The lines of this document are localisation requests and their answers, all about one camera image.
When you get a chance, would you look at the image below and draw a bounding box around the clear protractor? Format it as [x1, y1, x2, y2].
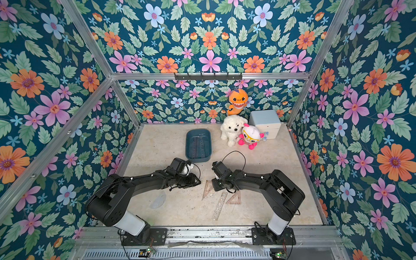
[149, 192, 166, 209]

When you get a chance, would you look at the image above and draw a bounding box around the light blue small cabinet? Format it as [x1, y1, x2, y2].
[249, 110, 282, 140]

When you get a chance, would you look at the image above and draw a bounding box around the pink white doll plush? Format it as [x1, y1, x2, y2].
[237, 123, 267, 150]

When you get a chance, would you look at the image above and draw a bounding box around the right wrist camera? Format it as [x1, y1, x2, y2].
[212, 161, 232, 179]

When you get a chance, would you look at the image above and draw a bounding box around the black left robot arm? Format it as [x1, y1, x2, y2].
[85, 170, 201, 236]

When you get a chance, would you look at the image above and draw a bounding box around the white dog plush toy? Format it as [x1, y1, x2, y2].
[220, 115, 248, 147]

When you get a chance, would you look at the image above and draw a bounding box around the black hook rail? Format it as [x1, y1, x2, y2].
[173, 73, 243, 81]

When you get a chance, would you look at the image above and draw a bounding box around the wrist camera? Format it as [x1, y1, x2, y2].
[212, 161, 232, 179]
[166, 158, 194, 176]

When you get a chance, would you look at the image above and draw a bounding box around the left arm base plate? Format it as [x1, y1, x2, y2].
[121, 227, 168, 247]

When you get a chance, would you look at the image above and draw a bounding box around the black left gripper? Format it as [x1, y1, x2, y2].
[174, 172, 203, 188]

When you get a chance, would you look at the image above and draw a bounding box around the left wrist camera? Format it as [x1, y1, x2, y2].
[166, 158, 194, 176]

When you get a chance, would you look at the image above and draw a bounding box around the orange dinosaur plush toy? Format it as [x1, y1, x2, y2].
[227, 88, 248, 116]

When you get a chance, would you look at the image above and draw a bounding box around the clear short ruler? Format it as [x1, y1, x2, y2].
[212, 191, 228, 221]

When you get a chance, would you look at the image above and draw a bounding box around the teal plastic storage box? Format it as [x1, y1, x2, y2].
[185, 129, 212, 163]

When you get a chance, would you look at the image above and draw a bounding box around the pink set square triangle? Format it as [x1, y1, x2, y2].
[202, 180, 213, 200]

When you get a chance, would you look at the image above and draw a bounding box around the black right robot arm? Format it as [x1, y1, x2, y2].
[212, 162, 306, 236]

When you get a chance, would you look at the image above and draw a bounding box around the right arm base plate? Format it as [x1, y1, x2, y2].
[251, 226, 297, 246]

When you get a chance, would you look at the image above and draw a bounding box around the small pink triangle ruler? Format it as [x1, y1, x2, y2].
[226, 191, 242, 205]

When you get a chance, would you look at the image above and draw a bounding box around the clear stencil ruler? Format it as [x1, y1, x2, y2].
[199, 137, 207, 158]

